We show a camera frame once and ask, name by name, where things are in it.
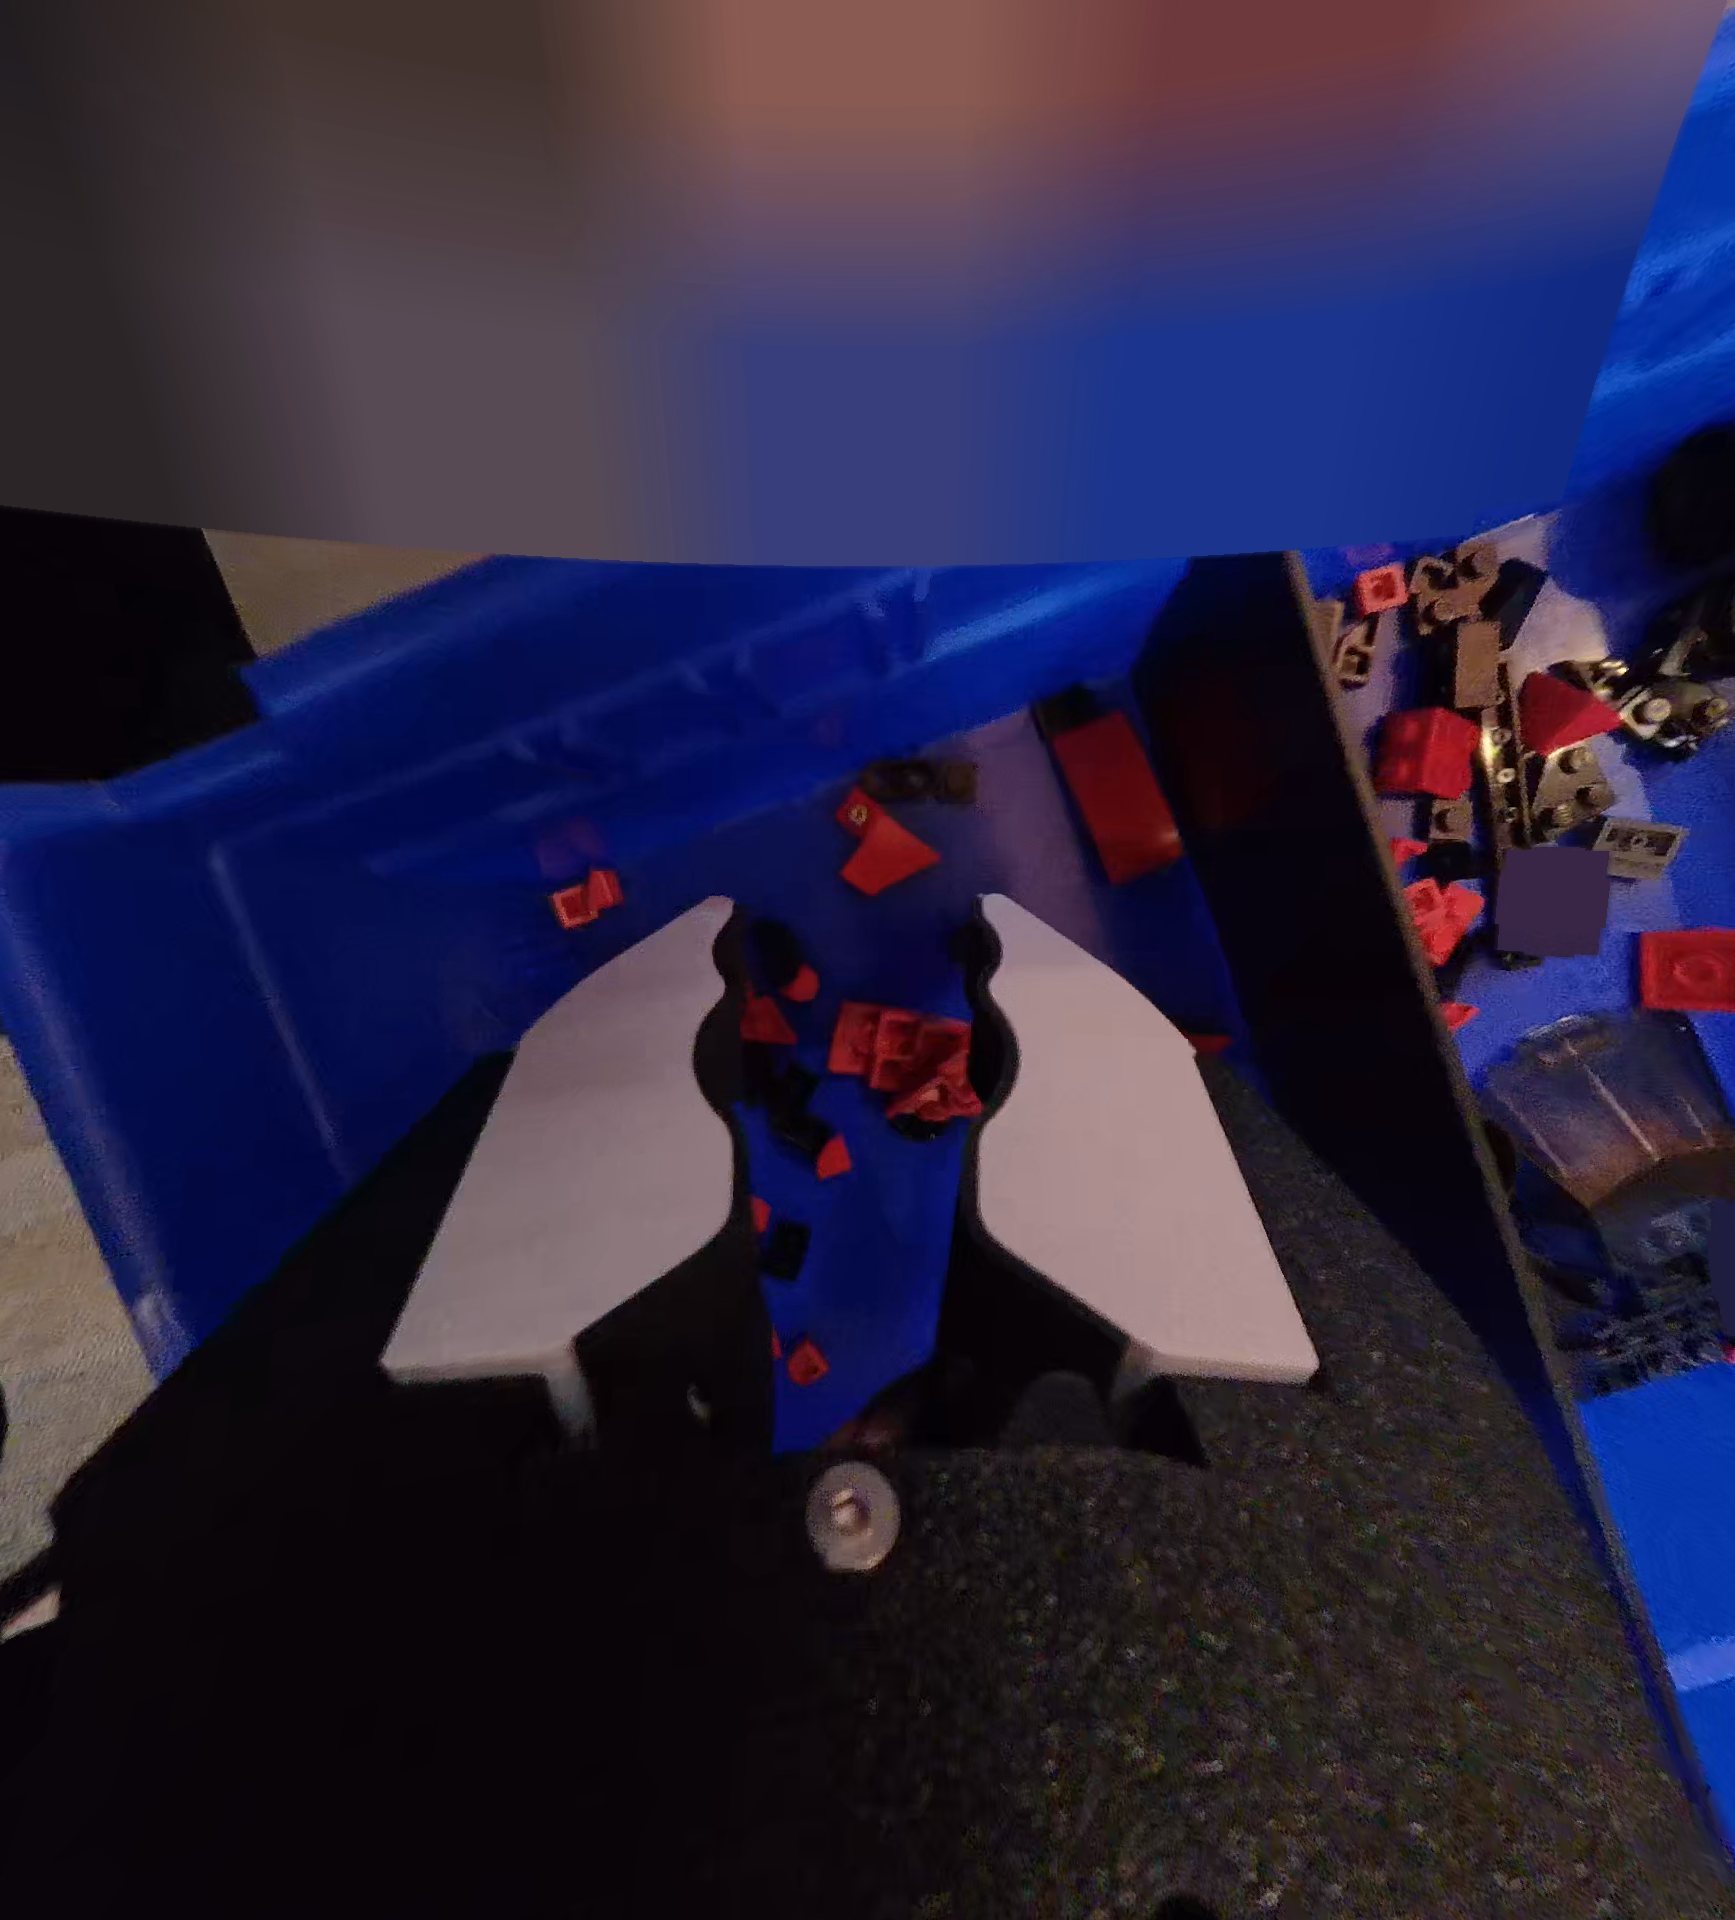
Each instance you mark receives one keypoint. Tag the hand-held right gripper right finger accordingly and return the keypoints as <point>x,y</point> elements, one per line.
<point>1123,1168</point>

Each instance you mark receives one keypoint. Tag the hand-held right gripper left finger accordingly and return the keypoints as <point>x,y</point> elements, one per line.
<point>580,1168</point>

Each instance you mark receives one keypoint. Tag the pile of small lego pieces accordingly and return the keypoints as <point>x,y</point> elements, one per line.
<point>895,1044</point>
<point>1426,751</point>

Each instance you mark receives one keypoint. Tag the blue plastic parts bin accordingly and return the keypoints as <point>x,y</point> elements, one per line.
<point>356,963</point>

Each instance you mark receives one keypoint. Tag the long red lego plate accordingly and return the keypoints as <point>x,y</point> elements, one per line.
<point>1115,788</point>

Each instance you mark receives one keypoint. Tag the clear lego windshield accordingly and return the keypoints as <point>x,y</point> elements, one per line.
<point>1605,1102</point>

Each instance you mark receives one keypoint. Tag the red square lego tile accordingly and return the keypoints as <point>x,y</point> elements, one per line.
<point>1701,970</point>

